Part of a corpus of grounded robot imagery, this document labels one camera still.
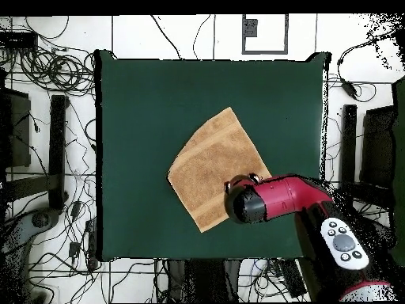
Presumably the tan terry towel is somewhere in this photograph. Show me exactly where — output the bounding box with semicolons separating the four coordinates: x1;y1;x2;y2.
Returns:
166;106;272;234

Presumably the flat black box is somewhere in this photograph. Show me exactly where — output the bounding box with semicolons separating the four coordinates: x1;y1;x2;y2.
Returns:
0;30;39;50

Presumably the black power strip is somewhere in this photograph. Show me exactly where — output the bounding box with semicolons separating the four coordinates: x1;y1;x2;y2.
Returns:
278;258;307;299
84;218;100;271

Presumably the dark green table cloth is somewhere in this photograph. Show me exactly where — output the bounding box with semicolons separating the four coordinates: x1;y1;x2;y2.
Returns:
94;49;331;262

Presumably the dark box on stand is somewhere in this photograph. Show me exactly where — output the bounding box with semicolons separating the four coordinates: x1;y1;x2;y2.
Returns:
0;86;32;169
359;105;396;191

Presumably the green cloth drape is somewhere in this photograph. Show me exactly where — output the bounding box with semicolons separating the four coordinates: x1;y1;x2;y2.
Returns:
388;74;405;268

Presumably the grey office chair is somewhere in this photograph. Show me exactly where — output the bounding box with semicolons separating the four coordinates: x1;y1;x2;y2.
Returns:
0;207;61;303

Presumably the black power adapter with cable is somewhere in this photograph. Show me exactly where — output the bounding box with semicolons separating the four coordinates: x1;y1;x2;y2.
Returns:
335;31;377;103

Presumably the grey square floor frame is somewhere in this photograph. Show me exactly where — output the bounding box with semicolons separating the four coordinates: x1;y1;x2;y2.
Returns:
241;13;290;55

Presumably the tangled black cable coil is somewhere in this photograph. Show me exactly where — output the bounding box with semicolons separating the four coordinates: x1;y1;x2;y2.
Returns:
18;44;96;96

